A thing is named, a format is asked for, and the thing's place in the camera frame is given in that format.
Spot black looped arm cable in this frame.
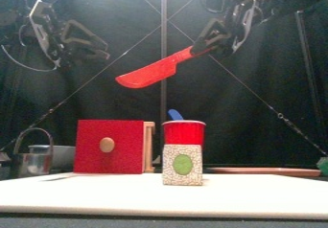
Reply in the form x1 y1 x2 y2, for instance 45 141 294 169
0 43 59 73

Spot red toy knife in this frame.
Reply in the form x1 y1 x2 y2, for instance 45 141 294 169
113 45 215 90

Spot green toy sushi roll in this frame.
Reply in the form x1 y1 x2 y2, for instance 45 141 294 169
160 143 204 187

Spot vertical metal frame pole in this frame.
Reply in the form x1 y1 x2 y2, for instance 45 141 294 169
159 0 168 125

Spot red plastic cup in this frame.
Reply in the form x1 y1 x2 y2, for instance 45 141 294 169
160 119 207 148

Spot pinkish brown plate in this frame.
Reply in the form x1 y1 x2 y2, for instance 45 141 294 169
203 166 322 178

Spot thin diagonal brace cable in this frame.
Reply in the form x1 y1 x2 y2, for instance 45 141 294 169
0 0 204 152
124 0 328 157

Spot wooden box with red drawer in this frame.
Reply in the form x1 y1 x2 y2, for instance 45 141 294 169
72 119 156 175

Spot white cutting board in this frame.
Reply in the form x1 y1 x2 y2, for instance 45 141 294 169
0 171 328 221

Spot small metal bucket with handle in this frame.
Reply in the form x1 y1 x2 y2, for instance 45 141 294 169
9 126 56 179

